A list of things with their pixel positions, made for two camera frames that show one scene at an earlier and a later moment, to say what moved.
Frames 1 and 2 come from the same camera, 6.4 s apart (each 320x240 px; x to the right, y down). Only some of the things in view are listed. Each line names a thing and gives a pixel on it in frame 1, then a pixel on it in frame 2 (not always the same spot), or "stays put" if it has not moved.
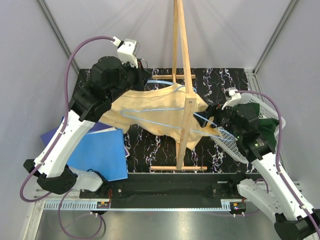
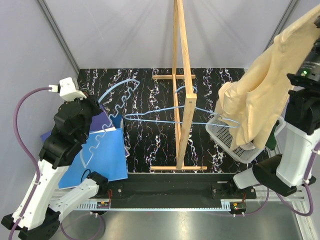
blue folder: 103,151 stays put
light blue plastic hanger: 159,81 → 108,101
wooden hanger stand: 181,70 stays put
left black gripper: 142,75 → 92,100
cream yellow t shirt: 160,111 → 253,104
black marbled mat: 145,149 stays put
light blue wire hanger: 195,91 → 129,116
